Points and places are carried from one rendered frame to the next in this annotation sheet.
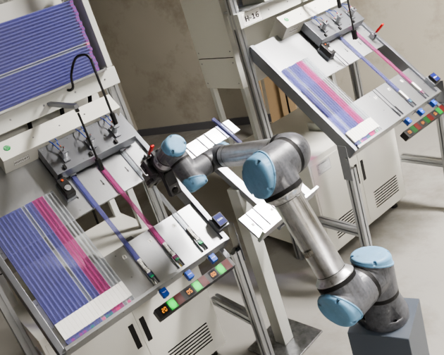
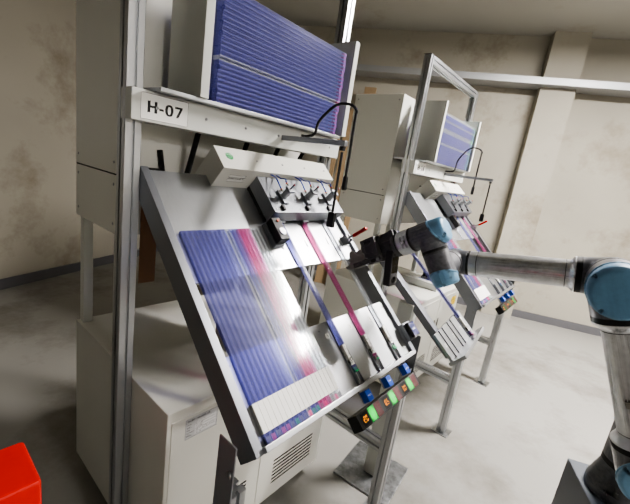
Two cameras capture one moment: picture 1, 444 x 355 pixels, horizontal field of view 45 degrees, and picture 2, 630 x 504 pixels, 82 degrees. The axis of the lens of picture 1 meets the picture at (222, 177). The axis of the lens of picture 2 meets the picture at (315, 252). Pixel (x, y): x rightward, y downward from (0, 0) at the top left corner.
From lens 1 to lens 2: 1.19 m
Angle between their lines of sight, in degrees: 20
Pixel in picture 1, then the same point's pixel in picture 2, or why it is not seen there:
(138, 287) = (342, 380)
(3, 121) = (239, 125)
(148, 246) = (349, 333)
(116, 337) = not seen: hidden behind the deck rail
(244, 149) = (521, 261)
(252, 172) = (622, 283)
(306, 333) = (393, 468)
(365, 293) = not seen: outside the picture
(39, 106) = (275, 133)
